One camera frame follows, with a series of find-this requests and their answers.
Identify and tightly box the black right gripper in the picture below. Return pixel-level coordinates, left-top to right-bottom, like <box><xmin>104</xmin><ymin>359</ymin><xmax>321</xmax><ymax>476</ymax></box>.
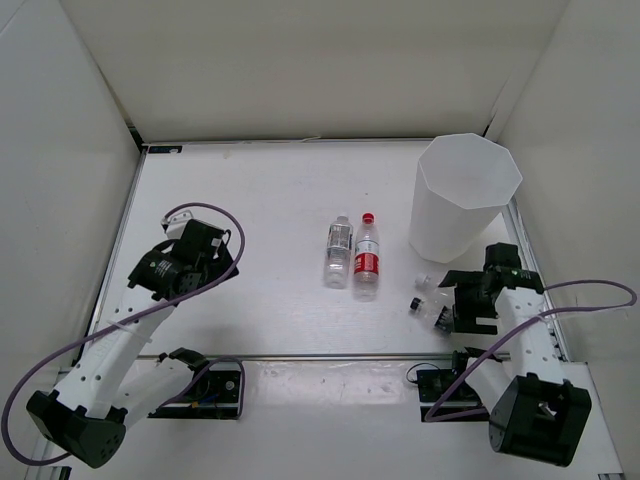
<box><xmin>440</xmin><ymin>271</ymin><xmax>499</xmax><ymax>336</ymax></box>

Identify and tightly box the clear bottle red label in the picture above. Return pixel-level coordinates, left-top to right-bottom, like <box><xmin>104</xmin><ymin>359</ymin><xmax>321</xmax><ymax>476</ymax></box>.
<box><xmin>353</xmin><ymin>212</ymin><xmax>380</xmax><ymax>301</ymax></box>

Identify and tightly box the clear bottle white cap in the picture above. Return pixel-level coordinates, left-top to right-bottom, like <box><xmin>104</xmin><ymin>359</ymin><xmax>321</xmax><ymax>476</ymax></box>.
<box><xmin>323</xmin><ymin>215</ymin><xmax>353</xmax><ymax>289</ymax></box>
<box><xmin>414</xmin><ymin>273</ymin><xmax>453</xmax><ymax>296</ymax></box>

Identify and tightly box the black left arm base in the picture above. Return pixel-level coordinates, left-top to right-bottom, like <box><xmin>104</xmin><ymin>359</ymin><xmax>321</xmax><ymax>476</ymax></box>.
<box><xmin>148</xmin><ymin>348</ymin><xmax>246</xmax><ymax>420</ymax></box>

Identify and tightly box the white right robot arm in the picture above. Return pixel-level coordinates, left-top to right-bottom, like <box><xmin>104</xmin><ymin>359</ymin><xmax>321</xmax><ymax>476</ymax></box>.
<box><xmin>424</xmin><ymin>243</ymin><xmax>592</xmax><ymax>467</ymax></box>

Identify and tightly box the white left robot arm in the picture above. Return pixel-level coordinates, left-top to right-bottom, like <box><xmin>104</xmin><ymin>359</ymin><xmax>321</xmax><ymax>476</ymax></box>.
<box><xmin>26</xmin><ymin>219</ymin><xmax>238</xmax><ymax>468</ymax></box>

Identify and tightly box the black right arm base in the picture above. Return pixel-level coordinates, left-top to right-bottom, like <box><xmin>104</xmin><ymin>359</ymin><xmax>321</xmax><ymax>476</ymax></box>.
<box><xmin>405</xmin><ymin>347</ymin><xmax>489</xmax><ymax>423</ymax></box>

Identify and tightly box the white octagonal plastic bin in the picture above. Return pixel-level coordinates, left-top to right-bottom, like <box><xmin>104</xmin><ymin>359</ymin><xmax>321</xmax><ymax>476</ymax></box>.
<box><xmin>409</xmin><ymin>133</ymin><xmax>522</xmax><ymax>264</ymax></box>

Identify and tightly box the clear bottle black cap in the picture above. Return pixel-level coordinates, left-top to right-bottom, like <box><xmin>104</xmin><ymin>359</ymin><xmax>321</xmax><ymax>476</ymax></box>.
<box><xmin>409</xmin><ymin>294</ymin><xmax>454</xmax><ymax>334</ymax></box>

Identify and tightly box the blue label sticker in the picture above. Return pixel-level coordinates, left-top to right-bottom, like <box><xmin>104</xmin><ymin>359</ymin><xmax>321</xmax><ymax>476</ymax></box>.
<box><xmin>147</xmin><ymin>145</ymin><xmax>183</xmax><ymax>154</ymax></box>

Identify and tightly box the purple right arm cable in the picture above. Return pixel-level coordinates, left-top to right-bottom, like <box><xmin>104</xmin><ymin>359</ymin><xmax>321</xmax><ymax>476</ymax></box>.
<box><xmin>423</xmin><ymin>279</ymin><xmax>639</xmax><ymax>423</ymax></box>

